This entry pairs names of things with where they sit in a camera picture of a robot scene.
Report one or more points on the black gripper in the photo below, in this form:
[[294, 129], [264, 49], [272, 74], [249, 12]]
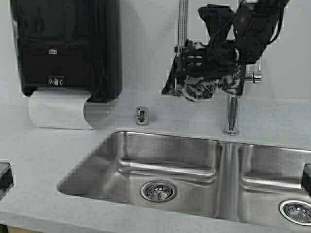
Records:
[[201, 60]]

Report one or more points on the black white patterned cloth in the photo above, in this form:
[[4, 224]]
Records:
[[230, 78]]

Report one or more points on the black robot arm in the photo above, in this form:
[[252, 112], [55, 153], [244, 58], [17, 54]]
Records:
[[237, 38]]

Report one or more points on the chrome kitchen faucet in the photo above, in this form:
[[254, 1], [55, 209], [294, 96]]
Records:
[[232, 107]]

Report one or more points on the small chrome air gap cap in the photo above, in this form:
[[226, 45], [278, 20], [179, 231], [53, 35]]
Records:
[[140, 111]]

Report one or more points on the stainless steel double sink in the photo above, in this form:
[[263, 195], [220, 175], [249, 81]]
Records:
[[255, 184]]

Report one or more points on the black paper towel dispenser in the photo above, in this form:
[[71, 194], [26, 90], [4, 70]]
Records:
[[72, 44]]

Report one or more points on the white paper towel sheet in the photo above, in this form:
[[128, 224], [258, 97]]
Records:
[[72, 109]]

